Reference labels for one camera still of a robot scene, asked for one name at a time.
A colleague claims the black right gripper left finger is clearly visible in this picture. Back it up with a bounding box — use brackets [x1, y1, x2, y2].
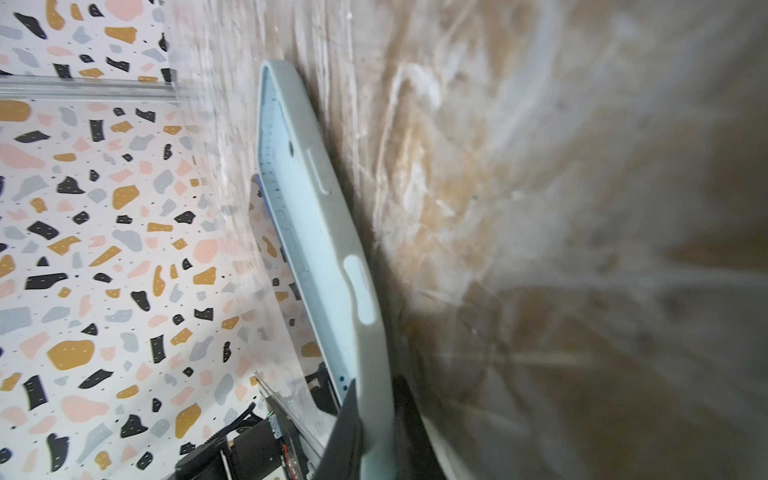
[314, 380, 363, 480]

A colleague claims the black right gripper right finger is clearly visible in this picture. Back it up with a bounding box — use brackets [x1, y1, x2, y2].
[392, 375, 446, 480]

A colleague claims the mint phone case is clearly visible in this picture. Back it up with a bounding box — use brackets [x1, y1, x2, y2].
[257, 59, 397, 479]

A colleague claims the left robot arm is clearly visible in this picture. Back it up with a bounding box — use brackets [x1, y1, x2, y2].
[170, 401, 312, 480]

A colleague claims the left corner aluminium post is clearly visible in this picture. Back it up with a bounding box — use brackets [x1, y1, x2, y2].
[1, 75, 176, 102]

